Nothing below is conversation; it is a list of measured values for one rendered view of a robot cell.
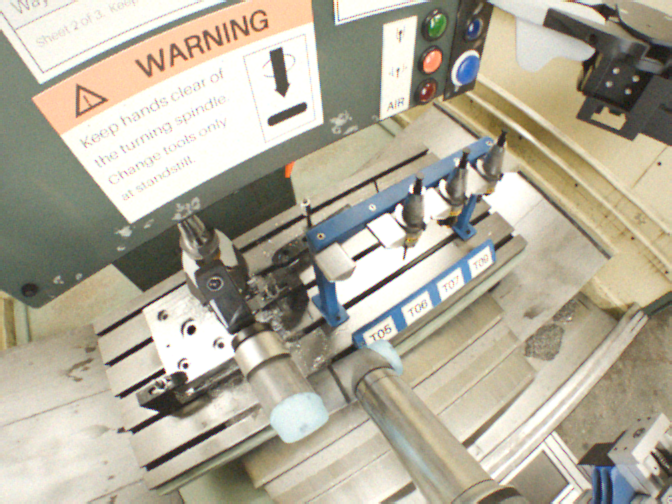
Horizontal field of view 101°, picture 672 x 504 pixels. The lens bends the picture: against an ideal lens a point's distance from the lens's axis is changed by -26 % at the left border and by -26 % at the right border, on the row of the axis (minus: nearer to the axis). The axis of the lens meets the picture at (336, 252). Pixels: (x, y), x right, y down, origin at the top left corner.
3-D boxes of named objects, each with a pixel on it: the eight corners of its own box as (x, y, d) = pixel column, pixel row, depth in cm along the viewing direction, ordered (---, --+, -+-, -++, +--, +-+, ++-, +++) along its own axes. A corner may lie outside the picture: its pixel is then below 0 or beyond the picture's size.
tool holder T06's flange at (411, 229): (415, 203, 69) (416, 195, 66) (434, 226, 66) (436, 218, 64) (388, 217, 67) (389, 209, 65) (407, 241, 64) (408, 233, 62)
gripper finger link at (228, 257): (221, 244, 65) (231, 287, 61) (211, 226, 60) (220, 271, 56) (237, 239, 66) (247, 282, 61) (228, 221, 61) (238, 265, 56)
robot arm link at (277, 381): (290, 446, 49) (278, 446, 41) (254, 385, 53) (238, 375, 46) (334, 419, 50) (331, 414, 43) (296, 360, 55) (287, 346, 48)
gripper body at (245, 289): (212, 305, 61) (242, 363, 56) (194, 284, 54) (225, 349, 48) (249, 283, 63) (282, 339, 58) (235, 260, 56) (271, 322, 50)
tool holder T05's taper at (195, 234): (204, 221, 58) (190, 195, 52) (213, 240, 56) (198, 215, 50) (181, 233, 57) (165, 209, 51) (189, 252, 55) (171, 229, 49)
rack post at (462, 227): (476, 233, 100) (509, 160, 74) (464, 242, 98) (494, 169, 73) (454, 210, 104) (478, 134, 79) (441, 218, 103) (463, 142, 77)
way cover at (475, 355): (535, 370, 104) (558, 357, 91) (300, 545, 83) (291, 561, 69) (479, 303, 118) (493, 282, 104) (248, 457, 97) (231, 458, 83)
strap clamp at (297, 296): (310, 300, 92) (302, 273, 79) (265, 327, 89) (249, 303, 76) (303, 290, 94) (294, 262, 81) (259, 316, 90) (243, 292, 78)
